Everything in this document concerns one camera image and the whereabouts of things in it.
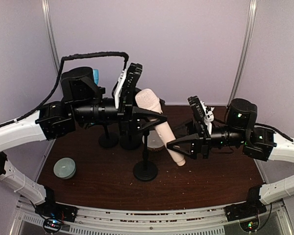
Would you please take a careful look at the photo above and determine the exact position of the black microphone stand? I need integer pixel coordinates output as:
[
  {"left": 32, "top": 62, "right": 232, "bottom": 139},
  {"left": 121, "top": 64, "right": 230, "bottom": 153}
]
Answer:
[
  {"left": 120, "top": 134, "right": 143, "bottom": 150},
  {"left": 133, "top": 97, "right": 162, "bottom": 182},
  {"left": 98, "top": 86, "right": 121, "bottom": 148}
]

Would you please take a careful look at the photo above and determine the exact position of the beige microphone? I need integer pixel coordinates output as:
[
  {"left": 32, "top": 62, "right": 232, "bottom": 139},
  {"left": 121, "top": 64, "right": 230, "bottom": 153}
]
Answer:
[{"left": 134, "top": 88, "right": 187, "bottom": 168}]

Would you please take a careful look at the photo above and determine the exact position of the blue microphone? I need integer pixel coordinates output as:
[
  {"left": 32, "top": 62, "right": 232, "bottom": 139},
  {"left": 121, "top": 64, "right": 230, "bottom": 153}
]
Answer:
[{"left": 93, "top": 69, "right": 99, "bottom": 85}]

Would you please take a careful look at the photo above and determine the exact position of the black front microphone stand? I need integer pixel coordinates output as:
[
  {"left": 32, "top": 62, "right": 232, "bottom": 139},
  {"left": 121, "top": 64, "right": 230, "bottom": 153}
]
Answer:
[{"left": 98, "top": 86, "right": 121, "bottom": 148}]

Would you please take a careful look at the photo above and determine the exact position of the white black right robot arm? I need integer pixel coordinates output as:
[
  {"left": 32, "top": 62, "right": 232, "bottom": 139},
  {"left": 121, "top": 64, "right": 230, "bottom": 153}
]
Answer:
[{"left": 167, "top": 96, "right": 294, "bottom": 163}]

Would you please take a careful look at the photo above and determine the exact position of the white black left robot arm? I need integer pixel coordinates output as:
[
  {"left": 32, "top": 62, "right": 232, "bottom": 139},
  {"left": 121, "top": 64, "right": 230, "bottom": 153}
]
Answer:
[{"left": 0, "top": 51, "right": 167, "bottom": 207}]

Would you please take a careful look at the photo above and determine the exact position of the white ceramic bowl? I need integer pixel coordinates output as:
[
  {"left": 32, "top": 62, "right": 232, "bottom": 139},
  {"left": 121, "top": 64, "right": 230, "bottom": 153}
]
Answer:
[{"left": 147, "top": 133, "right": 165, "bottom": 152}]

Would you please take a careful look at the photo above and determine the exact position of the pale green ceramic bowl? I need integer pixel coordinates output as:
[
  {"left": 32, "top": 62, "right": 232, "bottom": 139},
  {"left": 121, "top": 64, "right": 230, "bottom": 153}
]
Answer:
[{"left": 53, "top": 158, "right": 76, "bottom": 180}]

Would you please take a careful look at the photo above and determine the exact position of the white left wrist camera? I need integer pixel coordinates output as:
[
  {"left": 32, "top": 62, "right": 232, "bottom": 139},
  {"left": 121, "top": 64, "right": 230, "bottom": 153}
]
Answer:
[{"left": 113, "top": 69, "right": 127, "bottom": 109}]

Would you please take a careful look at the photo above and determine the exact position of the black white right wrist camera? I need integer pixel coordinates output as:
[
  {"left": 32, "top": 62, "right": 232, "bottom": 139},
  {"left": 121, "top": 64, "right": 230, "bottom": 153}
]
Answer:
[{"left": 188, "top": 96, "right": 215, "bottom": 134}]

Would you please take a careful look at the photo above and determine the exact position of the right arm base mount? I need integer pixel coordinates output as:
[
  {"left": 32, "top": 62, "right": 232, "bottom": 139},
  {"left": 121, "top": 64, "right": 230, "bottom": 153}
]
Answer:
[{"left": 224, "top": 198, "right": 267, "bottom": 234}]

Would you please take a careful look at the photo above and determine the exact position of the metal front rail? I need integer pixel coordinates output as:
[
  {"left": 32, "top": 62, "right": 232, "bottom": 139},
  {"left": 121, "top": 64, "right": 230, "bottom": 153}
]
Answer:
[{"left": 9, "top": 205, "right": 292, "bottom": 235}]

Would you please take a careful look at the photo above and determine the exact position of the left aluminium frame post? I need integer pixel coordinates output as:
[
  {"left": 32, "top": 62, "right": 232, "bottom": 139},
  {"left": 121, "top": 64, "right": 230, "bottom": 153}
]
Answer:
[{"left": 41, "top": 0, "right": 73, "bottom": 110}]

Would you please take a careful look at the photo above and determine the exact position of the aluminium frame post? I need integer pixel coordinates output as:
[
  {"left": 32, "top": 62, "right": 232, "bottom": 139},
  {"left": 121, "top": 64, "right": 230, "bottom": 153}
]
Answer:
[
  {"left": 227, "top": 0, "right": 258, "bottom": 107},
  {"left": 41, "top": 0, "right": 73, "bottom": 110}
]

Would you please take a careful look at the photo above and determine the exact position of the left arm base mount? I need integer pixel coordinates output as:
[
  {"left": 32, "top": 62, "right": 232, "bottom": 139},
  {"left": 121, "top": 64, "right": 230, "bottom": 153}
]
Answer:
[{"left": 31, "top": 187, "right": 78, "bottom": 235}]

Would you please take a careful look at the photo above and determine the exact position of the right aluminium frame post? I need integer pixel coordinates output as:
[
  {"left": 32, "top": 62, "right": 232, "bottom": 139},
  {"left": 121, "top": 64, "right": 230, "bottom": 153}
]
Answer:
[{"left": 227, "top": 0, "right": 258, "bottom": 107}]

